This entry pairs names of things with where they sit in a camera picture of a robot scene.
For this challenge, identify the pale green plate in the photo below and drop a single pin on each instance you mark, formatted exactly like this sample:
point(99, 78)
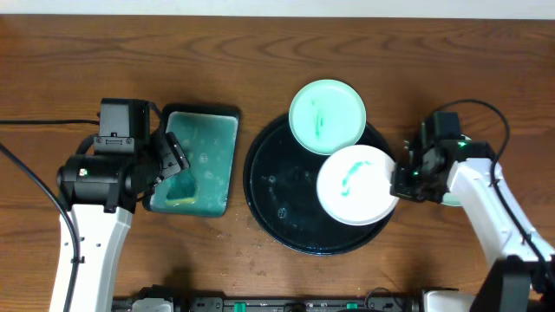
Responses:
point(448, 198)

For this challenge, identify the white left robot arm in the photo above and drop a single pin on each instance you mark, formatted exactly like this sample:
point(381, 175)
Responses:
point(91, 245)

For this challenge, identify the green yellow sponge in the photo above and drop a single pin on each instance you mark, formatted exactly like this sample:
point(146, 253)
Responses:
point(182, 189)

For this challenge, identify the mint green plate with stain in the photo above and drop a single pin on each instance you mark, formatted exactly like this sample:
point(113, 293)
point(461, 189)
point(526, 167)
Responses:
point(326, 116)

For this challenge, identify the round black tray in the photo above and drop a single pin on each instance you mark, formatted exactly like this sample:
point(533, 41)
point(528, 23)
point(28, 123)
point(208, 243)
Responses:
point(280, 186)

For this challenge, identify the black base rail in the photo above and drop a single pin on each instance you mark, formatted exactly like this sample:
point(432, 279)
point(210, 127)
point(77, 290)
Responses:
point(161, 298)

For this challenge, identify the white plate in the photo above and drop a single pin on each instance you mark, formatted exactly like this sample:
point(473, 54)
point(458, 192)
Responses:
point(353, 185)

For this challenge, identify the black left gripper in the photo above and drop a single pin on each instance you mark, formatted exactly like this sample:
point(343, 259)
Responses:
point(172, 154)

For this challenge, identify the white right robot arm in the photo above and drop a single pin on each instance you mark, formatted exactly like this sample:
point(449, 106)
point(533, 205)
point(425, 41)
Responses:
point(521, 262)

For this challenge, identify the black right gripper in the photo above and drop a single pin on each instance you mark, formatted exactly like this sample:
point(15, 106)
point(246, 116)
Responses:
point(398, 188)

